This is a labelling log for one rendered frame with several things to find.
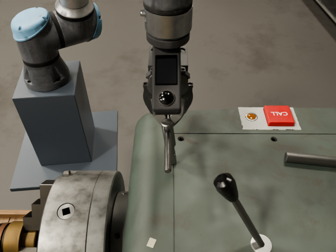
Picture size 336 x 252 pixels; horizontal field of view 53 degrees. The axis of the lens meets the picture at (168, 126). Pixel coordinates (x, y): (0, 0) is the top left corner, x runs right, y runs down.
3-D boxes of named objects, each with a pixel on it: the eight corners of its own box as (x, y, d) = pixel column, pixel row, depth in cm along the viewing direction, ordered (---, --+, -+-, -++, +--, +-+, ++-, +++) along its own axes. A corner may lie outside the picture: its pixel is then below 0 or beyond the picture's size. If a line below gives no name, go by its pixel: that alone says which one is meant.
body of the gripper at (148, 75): (187, 72, 66) (190, 15, 58) (189, 100, 60) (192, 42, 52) (148, 72, 66) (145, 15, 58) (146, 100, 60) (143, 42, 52)
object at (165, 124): (178, 165, 69) (172, 125, 61) (168, 166, 69) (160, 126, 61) (178, 157, 70) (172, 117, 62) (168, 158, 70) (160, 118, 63)
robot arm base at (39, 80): (29, 66, 120) (21, 42, 113) (72, 64, 121) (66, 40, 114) (20, 93, 110) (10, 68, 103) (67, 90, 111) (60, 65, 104)
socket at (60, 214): (59, 212, 67) (56, 206, 65) (76, 207, 68) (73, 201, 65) (62, 227, 65) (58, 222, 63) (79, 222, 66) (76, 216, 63)
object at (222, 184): (235, 186, 53) (240, 168, 50) (238, 204, 51) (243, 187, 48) (210, 186, 53) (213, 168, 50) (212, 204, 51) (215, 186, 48)
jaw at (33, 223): (78, 222, 78) (77, 173, 77) (72, 231, 73) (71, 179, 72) (31, 222, 78) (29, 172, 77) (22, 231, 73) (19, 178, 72)
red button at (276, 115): (286, 111, 82) (289, 104, 81) (293, 128, 78) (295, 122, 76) (262, 111, 82) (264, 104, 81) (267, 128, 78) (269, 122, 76)
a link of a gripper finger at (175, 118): (183, 112, 72) (184, 77, 65) (183, 132, 67) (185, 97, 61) (168, 112, 72) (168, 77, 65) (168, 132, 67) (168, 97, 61)
